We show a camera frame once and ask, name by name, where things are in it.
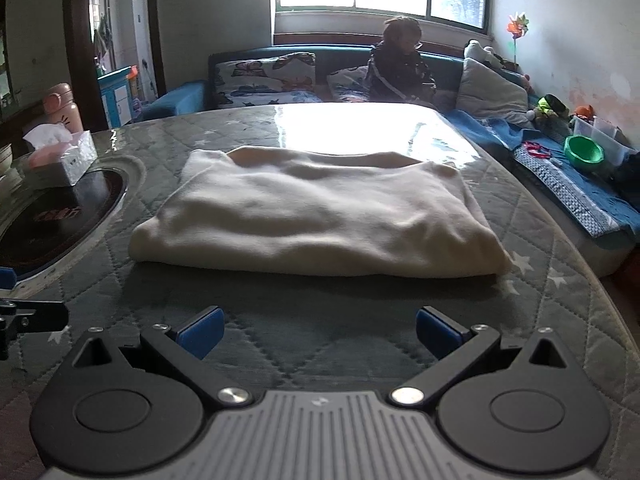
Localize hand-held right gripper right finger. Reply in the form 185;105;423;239
388;306;571;407

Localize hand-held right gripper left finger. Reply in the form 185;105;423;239
70;306;254;407

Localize cream sweater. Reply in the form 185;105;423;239
129;145;514;279

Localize black round hotplate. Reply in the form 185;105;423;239
0;167;126;274

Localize grey quilted table cover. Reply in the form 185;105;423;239
0;102;640;480

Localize tissue box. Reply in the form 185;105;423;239
22;124;97;187

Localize pink water bottle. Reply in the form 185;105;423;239
42;83;85;134

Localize blue blanket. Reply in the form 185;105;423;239
444;109;640;239

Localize blue toy cabinet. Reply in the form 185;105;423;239
97;65;141;129

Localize green plastic bowl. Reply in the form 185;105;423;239
563;134;605;170

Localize grey pillow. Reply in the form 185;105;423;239
454;57;537;129

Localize green black toy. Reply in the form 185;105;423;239
531;93;569;122

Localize large butterfly print cushion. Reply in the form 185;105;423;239
213;52;317;109

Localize small butterfly print cushion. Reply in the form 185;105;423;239
327;64;374;104

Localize clear plastic box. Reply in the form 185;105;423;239
572;115;639;166

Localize white plush toy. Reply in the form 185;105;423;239
462;39;504;69

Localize colourful pinwheel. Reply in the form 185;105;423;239
504;12;530;64

